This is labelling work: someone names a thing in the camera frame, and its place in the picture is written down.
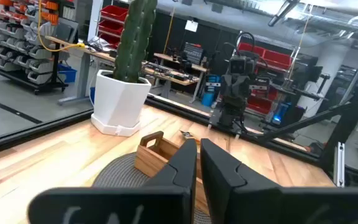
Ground green cactus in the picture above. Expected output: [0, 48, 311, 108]
[112, 0, 158, 83]

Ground silver frame bracket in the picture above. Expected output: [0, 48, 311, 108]
[333, 141, 346, 187]

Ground yellow cable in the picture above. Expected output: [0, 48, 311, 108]
[37, 0, 86, 53]

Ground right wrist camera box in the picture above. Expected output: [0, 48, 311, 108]
[228, 55, 248, 75]

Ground black drawer organiser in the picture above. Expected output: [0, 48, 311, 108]
[183, 42, 204, 65]

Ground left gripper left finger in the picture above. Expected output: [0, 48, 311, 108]
[26, 138, 198, 224]

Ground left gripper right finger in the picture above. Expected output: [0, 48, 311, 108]
[200, 138, 358, 224]

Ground rack with grey orange bins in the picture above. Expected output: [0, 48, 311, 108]
[0, 0, 78, 96]

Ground wooden workbench grey legs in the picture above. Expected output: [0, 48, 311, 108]
[44, 35, 200, 107]
[152, 52, 210, 104]

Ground shelf with red bins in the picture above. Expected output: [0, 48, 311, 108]
[237, 41, 294, 115]
[98, 3, 129, 50]

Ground peach tea packet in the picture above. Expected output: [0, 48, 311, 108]
[180, 129, 200, 141]

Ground round grey woven placemat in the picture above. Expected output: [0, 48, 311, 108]
[91, 151, 213, 224]

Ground wooden tea caddy box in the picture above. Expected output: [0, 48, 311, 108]
[134, 130, 204, 215]

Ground white angular plant pot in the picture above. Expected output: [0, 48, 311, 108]
[90, 68, 152, 138]

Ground white paper sign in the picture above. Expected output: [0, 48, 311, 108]
[184, 19, 199, 33]

